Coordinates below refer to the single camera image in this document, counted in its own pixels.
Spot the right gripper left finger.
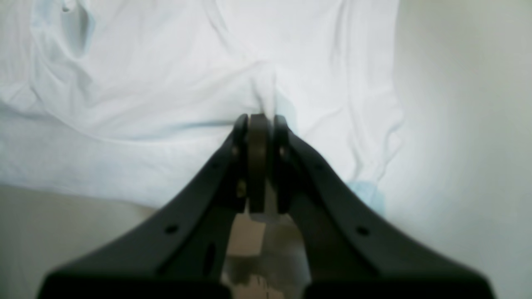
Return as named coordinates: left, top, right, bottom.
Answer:
left=38, top=114, right=268, bottom=299

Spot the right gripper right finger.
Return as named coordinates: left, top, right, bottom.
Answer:
left=271, top=115, right=494, bottom=299

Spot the white T-shirt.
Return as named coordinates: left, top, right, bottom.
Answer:
left=0, top=0, right=403, bottom=214

